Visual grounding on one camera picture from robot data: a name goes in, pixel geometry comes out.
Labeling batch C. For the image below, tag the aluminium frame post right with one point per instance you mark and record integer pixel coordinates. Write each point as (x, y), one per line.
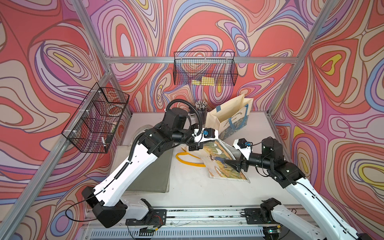
(313, 33)

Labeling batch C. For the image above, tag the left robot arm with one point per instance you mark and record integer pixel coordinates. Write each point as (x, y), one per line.
(182, 124)

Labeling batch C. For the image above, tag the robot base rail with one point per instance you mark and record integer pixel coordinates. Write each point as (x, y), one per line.
(219, 223)

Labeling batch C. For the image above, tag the black wire basket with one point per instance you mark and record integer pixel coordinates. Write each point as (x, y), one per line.
(192, 65)
(99, 115)

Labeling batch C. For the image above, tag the black wire basket back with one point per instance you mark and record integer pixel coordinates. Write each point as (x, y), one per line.
(192, 65)

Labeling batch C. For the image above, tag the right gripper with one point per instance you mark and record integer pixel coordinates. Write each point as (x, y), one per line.
(243, 160)

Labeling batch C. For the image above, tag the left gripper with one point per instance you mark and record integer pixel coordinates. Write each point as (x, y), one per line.
(195, 147)

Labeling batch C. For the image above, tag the aluminium frame post left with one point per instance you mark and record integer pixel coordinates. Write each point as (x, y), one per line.
(109, 76)

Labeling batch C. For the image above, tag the yellow sticky notes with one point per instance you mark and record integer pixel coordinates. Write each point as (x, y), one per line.
(204, 81)

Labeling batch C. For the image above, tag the white yellow-handled bag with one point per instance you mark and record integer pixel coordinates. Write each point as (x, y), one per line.
(212, 158)

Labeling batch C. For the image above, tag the cream blue-handled tote bag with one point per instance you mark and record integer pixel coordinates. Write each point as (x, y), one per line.
(231, 116)

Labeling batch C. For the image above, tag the aluminium frame post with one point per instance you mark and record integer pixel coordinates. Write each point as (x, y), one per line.
(313, 33)
(109, 76)

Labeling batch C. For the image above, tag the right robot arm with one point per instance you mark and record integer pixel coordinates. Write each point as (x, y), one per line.
(328, 224)

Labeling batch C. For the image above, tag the olive green canvas bag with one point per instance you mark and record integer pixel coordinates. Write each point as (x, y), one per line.
(155, 178)

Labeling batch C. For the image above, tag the black cup of sticks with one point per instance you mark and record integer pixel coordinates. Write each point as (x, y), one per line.
(202, 108)

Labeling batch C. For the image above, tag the black wire basket left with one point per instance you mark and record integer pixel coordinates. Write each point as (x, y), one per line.
(99, 115)

